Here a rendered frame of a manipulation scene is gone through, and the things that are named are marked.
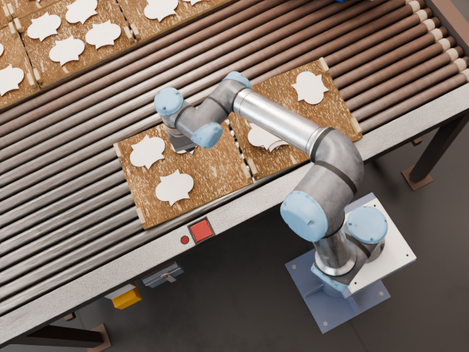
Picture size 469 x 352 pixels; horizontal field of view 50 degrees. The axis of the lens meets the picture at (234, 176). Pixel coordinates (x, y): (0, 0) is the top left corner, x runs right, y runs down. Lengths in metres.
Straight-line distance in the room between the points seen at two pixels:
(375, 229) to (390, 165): 1.33
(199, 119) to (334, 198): 0.43
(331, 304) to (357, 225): 1.13
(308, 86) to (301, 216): 0.87
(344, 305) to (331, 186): 1.54
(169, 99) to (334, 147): 0.45
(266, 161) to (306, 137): 0.58
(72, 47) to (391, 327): 1.91
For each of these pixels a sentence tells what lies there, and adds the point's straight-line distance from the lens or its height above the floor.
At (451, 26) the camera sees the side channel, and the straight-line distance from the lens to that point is 2.10.
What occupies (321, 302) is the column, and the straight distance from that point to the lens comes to 2.59.
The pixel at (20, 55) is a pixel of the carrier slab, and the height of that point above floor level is 0.94.
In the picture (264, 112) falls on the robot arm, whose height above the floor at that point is 1.45.
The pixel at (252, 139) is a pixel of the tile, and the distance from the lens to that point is 1.77.
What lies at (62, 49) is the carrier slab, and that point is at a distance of 2.18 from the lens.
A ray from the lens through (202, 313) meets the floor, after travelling 2.63.
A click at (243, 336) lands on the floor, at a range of 2.59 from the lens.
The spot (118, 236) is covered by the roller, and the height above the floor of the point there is 0.92.
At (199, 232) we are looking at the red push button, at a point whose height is 0.93.
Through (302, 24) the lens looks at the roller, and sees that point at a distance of 2.07.
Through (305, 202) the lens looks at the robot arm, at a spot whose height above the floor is 1.53.
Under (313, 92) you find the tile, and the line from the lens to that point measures 1.88.
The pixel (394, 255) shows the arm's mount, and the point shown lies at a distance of 1.74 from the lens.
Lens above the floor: 2.58
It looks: 69 degrees down
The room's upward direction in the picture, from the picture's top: 17 degrees counter-clockwise
